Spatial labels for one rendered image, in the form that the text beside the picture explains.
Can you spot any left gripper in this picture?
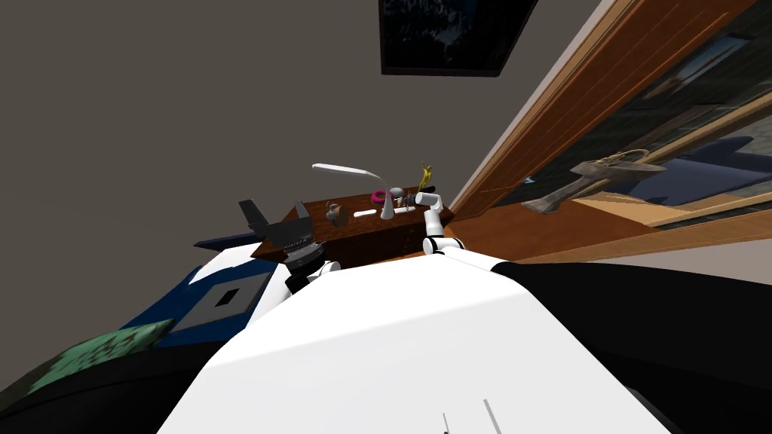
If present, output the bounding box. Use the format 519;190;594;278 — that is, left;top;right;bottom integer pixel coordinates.
237;198;317;249

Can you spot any white desk lamp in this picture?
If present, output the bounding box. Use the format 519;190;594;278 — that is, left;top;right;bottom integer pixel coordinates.
311;162;397;222

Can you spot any brown wooden desk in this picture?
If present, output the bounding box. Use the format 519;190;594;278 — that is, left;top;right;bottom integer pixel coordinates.
250;190;457;270

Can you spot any brown jug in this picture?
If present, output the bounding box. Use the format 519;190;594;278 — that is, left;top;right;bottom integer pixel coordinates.
325;201;351;230

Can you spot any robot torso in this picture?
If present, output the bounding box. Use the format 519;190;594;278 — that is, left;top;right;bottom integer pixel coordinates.
156;249;673;434

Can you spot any wooden framed window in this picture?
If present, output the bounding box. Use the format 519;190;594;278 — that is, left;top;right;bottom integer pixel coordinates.
449;0;772;264

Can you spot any green pillow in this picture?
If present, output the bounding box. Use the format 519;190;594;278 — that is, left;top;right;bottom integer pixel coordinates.
0;319;177;412

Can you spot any dark framed wall picture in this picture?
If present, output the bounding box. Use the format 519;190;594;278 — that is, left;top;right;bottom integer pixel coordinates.
378;0;540;78

